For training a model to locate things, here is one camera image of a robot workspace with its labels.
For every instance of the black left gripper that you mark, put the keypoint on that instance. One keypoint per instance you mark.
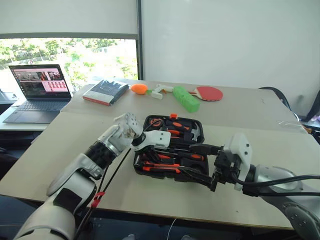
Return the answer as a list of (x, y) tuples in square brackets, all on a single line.
[(146, 150)]

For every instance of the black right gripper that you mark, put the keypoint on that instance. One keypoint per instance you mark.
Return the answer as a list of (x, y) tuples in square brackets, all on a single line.
[(223, 167)]

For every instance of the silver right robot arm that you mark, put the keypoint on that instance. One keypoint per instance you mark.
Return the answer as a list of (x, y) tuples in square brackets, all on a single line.
[(270, 172)]

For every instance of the black plastic tool case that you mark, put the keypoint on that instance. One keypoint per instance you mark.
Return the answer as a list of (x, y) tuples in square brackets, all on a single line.
[(175, 178)]

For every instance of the steel claw hammer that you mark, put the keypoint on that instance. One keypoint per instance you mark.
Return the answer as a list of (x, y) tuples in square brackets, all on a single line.
[(196, 132)]

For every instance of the orange black tape measure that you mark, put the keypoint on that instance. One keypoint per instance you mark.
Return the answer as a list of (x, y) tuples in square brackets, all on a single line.
[(155, 122)]

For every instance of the green plastic block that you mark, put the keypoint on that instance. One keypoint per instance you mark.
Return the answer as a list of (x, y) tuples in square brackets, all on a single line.
[(186, 98)]

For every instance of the orange toy carrot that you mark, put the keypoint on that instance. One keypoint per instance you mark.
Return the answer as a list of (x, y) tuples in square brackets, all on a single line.
[(139, 89)]

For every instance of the red table tennis paddle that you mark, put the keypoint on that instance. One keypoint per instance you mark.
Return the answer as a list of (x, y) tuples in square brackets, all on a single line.
[(210, 93)]

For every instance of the dark book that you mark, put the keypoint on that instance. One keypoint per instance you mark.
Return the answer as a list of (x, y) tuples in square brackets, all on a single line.
[(105, 93)]

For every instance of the black chair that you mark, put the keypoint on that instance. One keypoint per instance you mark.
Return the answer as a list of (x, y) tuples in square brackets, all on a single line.
[(280, 93)]

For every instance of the black fabric sheet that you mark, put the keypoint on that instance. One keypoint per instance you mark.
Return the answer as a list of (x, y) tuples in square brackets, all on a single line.
[(313, 107)]

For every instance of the dark laptop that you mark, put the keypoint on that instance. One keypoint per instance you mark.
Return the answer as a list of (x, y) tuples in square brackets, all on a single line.
[(37, 110)]

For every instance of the white roller blind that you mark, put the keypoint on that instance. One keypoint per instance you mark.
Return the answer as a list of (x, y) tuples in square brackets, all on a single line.
[(67, 16)]

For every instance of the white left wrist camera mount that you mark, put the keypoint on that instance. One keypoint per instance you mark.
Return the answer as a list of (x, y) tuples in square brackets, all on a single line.
[(158, 137)]

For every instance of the dark window frame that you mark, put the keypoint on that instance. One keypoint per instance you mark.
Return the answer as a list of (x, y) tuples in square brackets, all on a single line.
[(139, 42)]

